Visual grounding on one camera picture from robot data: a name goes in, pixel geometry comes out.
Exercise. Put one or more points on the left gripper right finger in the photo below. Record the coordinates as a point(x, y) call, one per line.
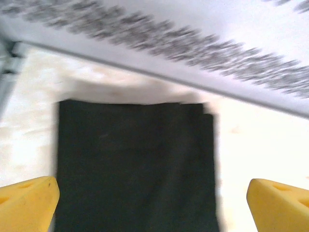
point(282, 210)

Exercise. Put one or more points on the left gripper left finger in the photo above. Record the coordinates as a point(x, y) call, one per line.
point(24, 207)

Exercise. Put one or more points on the black skirt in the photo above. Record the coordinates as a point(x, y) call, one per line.
point(135, 164)

